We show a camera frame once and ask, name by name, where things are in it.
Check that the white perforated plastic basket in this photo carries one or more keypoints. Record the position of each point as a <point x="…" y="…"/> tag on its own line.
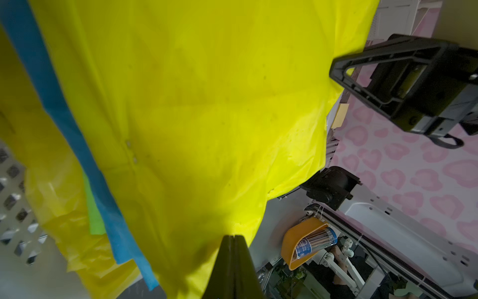
<point x="31" y="265"/>

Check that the green raincoat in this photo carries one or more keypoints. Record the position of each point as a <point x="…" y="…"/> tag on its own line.
<point x="96" y="224"/>

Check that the blue raincoat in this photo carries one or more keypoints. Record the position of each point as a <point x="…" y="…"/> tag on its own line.
<point x="21" y="27"/>

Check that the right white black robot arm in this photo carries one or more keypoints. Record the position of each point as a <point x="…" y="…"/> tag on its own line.
<point x="449" y="271"/>

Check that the lime yellow raincoat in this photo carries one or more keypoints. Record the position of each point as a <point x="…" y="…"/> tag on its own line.
<point x="197" y="113"/>

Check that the white desktop file organizer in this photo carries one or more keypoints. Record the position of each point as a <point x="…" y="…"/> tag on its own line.
<point x="411" y="18"/>

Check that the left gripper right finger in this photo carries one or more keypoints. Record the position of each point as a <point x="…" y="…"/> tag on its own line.
<point x="246" y="284"/>

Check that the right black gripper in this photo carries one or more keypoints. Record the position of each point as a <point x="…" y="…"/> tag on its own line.
<point x="422" y="85"/>

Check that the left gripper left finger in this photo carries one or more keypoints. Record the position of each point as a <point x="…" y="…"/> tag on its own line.
<point x="221" y="282"/>

